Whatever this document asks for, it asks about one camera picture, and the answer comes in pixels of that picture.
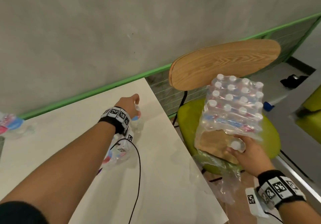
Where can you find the white table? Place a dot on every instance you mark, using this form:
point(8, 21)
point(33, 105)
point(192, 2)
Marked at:
point(163, 181)

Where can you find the person's black shirt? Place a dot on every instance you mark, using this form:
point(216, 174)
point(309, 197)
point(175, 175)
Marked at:
point(20, 215)

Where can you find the blue floor object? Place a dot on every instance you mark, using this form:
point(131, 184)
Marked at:
point(267, 106)

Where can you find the wooden-backed green seat chair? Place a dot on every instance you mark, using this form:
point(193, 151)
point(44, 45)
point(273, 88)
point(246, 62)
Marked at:
point(225, 60)

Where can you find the green metal mesh fence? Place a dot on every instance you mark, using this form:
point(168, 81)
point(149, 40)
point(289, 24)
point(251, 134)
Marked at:
point(100, 90)

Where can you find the person's right forearm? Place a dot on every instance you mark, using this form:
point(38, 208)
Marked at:
point(301, 213)

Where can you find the person's right hand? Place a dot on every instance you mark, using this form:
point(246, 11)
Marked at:
point(253, 156)

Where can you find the person's left forearm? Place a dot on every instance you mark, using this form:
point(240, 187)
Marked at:
point(62, 168)

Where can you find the person's left hand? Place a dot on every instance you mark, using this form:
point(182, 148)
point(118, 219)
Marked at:
point(126, 103)

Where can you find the black floor object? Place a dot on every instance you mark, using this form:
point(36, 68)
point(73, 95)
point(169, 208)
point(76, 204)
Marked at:
point(293, 82)

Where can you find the brown cardboard sheet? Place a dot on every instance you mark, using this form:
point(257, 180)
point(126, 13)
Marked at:
point(213, 143)

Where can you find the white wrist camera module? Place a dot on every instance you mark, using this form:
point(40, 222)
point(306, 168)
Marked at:
point(252, 200)
point(129, 138)

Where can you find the green upholstered sofa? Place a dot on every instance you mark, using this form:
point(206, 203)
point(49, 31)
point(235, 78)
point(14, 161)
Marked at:
point(312, 126)

